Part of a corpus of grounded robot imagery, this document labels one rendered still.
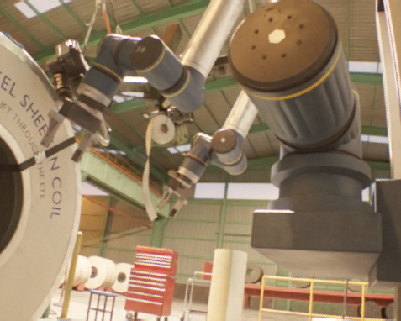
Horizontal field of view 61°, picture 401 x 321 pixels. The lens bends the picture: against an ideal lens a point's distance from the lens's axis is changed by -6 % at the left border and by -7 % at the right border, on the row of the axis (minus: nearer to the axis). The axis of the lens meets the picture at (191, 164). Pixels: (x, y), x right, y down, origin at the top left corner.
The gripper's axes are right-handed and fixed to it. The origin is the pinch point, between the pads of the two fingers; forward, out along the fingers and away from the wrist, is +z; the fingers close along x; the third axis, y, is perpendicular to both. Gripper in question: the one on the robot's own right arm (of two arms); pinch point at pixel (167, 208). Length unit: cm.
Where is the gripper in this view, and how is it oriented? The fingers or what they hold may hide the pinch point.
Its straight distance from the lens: 167.0
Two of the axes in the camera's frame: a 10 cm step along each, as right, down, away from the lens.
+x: 3.8, 3.9, 8.4
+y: 7.7, 3.6, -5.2
